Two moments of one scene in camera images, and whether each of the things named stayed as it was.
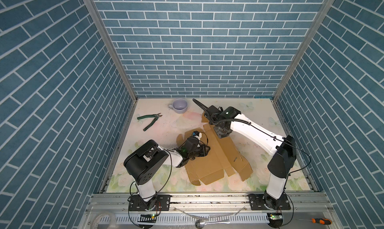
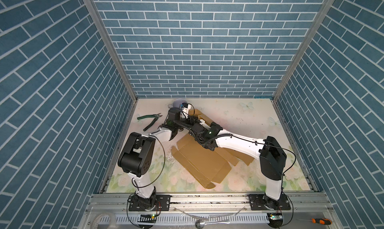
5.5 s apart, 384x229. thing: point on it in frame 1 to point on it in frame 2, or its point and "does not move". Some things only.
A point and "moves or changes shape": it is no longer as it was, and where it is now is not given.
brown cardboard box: [223, 155] moves or changes shape
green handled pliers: [156, 117] does not move
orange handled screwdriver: [321, 221] does not move
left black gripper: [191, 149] to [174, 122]
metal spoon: [200, 223] does not move
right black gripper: [219, 134] to [213, 125]
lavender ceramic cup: [179, 106] does not move
